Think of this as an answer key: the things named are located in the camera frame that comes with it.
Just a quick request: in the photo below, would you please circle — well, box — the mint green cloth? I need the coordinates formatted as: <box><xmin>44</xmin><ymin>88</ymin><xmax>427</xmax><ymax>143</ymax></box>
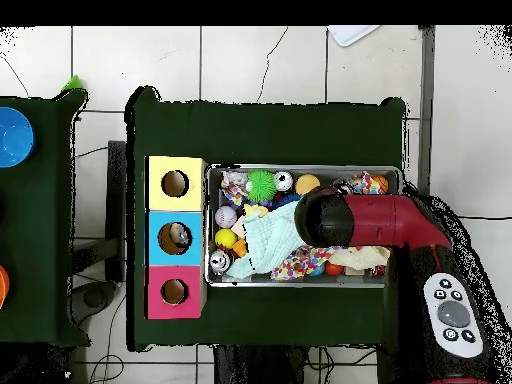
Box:
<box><xmin>225</xmin><ymin>199</ymin><xmax>317</xmax><ymax>280</ymax></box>

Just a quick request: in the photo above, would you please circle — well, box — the small clear plastic bottle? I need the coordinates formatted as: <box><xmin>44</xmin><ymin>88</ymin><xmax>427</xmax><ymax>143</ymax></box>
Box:
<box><xmin>170</xmin><ymin>224</ymin><xmax>190</xmax><ymax>246</ymax></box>

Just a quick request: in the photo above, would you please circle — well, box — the wooden box with three holes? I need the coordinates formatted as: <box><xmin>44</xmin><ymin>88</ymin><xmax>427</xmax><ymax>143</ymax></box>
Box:
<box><xmin>144</xmin><ymin>155</ymin><xmax>208</xmax><ymax>320</ymax></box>

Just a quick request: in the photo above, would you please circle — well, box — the shallow clear mesh bin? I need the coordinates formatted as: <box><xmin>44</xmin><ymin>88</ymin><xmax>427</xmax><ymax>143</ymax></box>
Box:
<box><xmin>204</xmin><ymin>162</ymin><xmax>403</xmax><ymax>289</ymax></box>

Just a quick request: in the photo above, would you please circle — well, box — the green spiky ball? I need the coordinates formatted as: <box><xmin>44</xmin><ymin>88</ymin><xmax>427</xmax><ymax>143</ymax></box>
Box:
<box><xmin>244</xmin><ymin>169</ymin><xmax>278</xmax><ymax>204</ymax></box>

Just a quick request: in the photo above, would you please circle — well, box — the white baseball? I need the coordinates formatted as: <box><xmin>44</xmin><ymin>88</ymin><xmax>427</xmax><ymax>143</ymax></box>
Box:
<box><xmin>214</xmin><ymin>205</ymin><xmax>239</xmax><ymax>230</ymax></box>

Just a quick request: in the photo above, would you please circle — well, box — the blue spiky ball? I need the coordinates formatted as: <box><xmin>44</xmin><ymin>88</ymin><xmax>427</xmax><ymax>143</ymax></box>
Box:
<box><xmin>273</xmin><ymin>193</ymin><xmax>304</xmax><ymax>208</ymax></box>

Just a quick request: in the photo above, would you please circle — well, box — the yellow ball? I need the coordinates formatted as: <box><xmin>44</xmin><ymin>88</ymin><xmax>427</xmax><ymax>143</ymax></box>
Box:
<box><xmin>214</xmin><ymin>228</ymin><xmax>238</xmax><ymax>250</ymax></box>

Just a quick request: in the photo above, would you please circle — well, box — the orange foam ball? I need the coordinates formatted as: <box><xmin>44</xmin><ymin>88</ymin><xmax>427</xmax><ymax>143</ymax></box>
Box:
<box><xmin>294</xmin><ymin>173</ymin><xmax>322</xmax><ymax>196</ymax></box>

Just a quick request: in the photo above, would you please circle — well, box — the polka dot cloth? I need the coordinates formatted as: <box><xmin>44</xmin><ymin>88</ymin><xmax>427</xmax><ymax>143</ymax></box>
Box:
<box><xmin>270</xmin><ymin>245</ymin><xmax>341</xmax><ymax>282</ymax></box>

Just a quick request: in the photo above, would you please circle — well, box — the cream knitted cloth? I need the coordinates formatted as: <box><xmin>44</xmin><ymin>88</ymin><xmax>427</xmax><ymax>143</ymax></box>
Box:
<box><xmin>329</xmin><ymin>245</ymin><xmax>392</xmax><ymax>271</ymax></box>

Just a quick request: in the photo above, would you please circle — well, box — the white tray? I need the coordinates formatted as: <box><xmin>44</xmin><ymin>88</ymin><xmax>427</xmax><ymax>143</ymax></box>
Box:
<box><xmin>326</xmin><ymin>25</ymin><xmax>381</xmax><ymax>48</ymax></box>

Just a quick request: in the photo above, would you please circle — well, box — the dark green side tablecloth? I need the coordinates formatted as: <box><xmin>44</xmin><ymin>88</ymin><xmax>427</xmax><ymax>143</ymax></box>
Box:
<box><xmin>0</xmin><ymin>88</ymin><xmax>91</xmax><ymax>348</ymax></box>

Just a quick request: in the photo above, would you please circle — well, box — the small green object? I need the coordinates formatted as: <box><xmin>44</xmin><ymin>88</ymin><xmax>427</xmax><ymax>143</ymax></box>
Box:
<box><xmin>60</xmin><ymin>74</ymin><xmax>84</xmax><ymax>92</ymax></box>

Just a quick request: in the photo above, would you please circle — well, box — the blue bowl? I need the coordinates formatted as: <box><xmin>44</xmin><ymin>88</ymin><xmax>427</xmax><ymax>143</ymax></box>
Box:
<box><xmin>0</xmin><ymin>106</ymin><xmax>37</xmax><ymax>169</ymax></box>

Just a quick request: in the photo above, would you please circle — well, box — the orange bowl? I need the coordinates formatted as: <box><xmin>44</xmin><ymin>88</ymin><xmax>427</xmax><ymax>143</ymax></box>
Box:
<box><xmin>0</xmin><ymin>264</ymin><xmax>11</xmax><ymax>312</ymax></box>

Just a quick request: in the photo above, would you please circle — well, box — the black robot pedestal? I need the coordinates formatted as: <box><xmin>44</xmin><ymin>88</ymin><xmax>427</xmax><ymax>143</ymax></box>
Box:
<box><xmin>213</xmin><ymin>344</ymin><xmax>310</xmax><ymax>384</ymax></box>

